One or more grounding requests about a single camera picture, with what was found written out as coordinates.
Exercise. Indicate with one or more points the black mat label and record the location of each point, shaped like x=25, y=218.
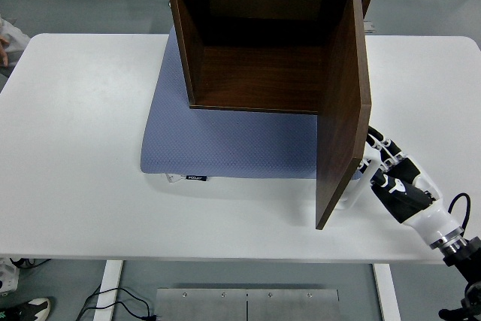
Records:
x=196, y=178

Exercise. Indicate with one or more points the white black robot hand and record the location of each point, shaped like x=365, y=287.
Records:
x=421, y=200

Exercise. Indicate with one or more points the grey metal plate with screws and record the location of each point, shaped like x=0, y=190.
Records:
x=210, y=306

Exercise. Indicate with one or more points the white mat tag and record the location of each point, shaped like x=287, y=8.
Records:
x=171, y=178

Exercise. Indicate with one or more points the white table leg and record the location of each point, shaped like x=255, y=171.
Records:
x=387, y=294
x=108, y=291

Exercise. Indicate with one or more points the brown wooden cabinet body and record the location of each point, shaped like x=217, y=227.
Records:
x=263, y=80

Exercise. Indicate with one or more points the seated person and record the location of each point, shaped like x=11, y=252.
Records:
x=15, y=41

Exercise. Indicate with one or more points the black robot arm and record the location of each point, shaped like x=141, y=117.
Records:
x=464, y=257

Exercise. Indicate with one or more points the brown wooden cabinet door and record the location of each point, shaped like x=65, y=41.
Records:
x=342, y=129

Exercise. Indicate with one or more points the white floor device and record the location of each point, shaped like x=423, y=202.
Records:
x=7, y=277

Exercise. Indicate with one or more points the blue-grey textured mat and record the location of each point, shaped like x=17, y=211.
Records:
x=225, y=144

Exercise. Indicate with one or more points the black and white shoe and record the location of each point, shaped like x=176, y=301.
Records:
x=26, y=309

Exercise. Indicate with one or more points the grey metal bracket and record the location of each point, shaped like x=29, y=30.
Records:
x=370, y=27

